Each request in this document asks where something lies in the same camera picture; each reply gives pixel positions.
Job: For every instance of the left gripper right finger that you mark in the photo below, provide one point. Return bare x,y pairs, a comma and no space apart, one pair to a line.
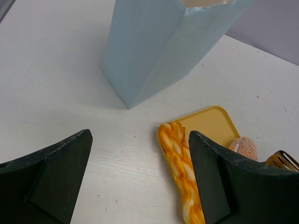
234,189

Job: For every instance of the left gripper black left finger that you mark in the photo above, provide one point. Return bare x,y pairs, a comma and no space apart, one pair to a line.
42,187

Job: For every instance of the pink sugared donut bread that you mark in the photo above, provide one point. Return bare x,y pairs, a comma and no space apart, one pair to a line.
244,146

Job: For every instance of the metal food tongs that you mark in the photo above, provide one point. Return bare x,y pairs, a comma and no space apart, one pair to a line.
283,160

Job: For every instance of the orange braided bread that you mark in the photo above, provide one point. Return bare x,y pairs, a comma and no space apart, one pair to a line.
171,138

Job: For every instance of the light blue paper bag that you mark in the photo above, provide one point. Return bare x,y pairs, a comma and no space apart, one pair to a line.
154,43

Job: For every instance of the yellow plastic tray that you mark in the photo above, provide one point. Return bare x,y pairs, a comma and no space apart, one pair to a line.
214,122

